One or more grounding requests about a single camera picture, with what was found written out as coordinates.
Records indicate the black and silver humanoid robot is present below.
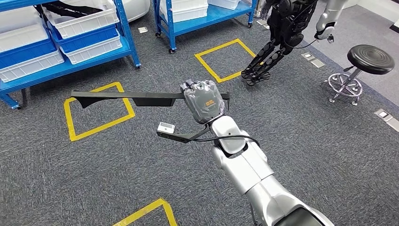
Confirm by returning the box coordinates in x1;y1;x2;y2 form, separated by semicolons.
240;0;347;87

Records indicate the black part inside bin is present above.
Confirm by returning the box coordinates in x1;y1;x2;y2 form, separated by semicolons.
42;1;104;19

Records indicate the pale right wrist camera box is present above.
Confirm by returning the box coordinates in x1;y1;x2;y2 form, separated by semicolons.
157;122;176;135

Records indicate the black round swivel stool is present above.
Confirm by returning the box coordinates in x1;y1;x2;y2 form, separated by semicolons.
322;44;396;107

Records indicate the blue steel shelf rack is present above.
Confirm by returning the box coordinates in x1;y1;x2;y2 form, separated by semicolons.
0;0;142;110
152;0;259;54

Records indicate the black plastic plate part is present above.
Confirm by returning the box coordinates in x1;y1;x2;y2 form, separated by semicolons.
71;89;231;110

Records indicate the blue plastic bin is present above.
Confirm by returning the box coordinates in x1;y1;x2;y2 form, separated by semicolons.
0;39;58;70
48;24;120;54

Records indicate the white plastic bin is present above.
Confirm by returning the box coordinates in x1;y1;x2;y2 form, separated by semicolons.
42;0;120;40
208;0;241;10
160;4;209;24
0;50;65;83
0;6;50;53
62;37;123;65
168;0;209;14

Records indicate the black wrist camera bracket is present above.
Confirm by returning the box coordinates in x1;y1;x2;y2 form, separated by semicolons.
156;124;211;145

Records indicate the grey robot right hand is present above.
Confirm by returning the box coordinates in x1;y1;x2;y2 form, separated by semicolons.
180;79;226;125

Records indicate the shiny metal cylinder bin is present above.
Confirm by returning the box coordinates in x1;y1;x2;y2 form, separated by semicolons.
253;0;272;19

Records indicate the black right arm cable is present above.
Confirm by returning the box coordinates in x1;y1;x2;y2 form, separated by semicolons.
192;134;261;149

